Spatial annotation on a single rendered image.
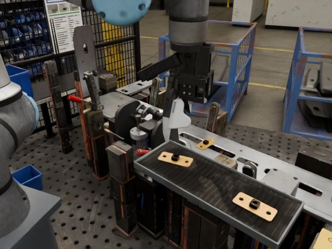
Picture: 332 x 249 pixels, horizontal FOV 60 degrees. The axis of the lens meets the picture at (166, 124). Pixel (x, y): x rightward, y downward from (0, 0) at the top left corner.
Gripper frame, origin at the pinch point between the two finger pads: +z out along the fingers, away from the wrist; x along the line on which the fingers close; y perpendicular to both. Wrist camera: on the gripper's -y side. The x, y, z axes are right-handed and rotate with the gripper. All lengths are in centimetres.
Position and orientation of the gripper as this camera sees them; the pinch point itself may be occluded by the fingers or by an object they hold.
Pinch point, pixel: (176, 126)
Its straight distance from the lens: 68.5
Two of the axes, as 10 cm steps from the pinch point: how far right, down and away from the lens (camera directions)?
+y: 9.2, 1.9, -3.4
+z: 0.0, 8.7, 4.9
